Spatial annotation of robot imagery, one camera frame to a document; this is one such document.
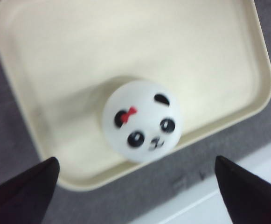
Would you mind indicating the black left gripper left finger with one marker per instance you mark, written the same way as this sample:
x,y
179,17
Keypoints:
x,y
25,198

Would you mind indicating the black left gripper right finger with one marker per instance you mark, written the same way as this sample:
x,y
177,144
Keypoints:
x,y
247,197

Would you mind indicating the panda bun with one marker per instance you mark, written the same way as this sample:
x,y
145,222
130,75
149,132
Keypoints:
x,y
142,121

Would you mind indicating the cream rectangular tray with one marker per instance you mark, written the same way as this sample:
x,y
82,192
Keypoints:
x,y
62,56

